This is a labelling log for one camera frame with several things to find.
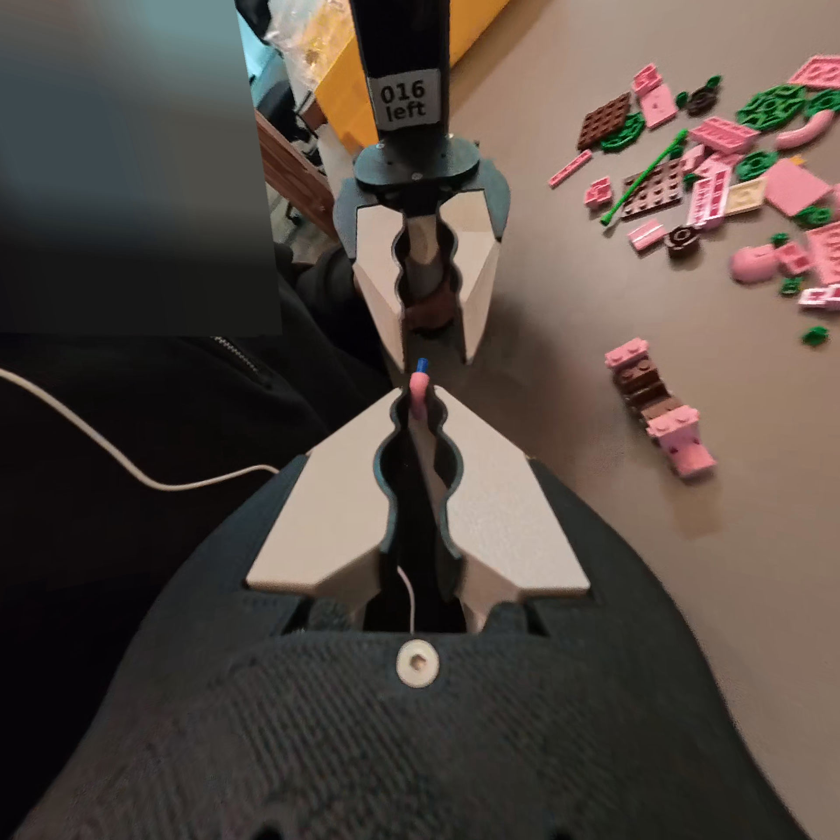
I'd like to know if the thin white cable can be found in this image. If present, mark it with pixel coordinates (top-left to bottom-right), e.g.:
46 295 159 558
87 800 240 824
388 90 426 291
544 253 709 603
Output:
0 367 282 493

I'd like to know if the person's black jacket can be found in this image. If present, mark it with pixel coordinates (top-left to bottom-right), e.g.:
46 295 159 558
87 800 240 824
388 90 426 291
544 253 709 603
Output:
0 243 395 840

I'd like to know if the pink elbow piece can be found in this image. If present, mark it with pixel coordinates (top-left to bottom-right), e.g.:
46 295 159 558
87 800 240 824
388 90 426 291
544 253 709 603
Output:
408 357 433 421

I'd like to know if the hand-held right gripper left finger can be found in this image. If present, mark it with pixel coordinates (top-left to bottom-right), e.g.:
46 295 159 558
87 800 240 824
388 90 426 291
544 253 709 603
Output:
245 386 411 626

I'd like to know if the yellow plastic bin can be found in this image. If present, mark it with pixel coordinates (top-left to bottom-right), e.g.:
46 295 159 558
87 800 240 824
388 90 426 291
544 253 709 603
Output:
314 0 513 158

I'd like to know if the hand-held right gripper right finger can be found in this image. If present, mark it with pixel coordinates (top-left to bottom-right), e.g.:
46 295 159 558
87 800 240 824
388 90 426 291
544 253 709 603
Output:
425 385 592 632

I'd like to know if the wooden post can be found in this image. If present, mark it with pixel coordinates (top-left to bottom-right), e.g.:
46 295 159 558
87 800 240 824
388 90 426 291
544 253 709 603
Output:
255 108 336 237

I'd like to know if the pile of toy bricks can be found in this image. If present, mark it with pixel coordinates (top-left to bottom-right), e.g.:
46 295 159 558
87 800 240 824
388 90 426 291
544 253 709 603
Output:
548 56 840 349

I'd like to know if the pink brown brick assembly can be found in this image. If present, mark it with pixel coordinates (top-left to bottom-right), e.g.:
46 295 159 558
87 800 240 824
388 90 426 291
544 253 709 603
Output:
604 338 718 479

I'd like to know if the clear plastic bag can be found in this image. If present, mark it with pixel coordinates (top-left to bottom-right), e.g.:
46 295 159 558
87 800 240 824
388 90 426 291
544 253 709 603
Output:
266 0 358 89

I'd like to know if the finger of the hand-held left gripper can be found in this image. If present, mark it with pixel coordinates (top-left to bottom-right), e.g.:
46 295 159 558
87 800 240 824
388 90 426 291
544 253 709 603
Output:
440 190 505 366
353 205 408 374

